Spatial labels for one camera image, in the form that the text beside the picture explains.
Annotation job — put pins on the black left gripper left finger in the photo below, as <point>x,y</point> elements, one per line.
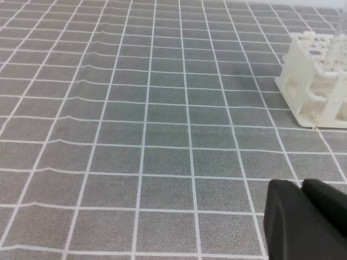
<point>295,229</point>

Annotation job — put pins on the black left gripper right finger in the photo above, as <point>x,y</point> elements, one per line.
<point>329,201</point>

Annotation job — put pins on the grey grid tablecloth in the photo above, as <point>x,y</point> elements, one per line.
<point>150,129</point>

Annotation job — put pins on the clear glass test tube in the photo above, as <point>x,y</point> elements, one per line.
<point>335,59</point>

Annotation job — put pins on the white plastic test tube rack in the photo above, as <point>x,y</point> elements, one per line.
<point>315,96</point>

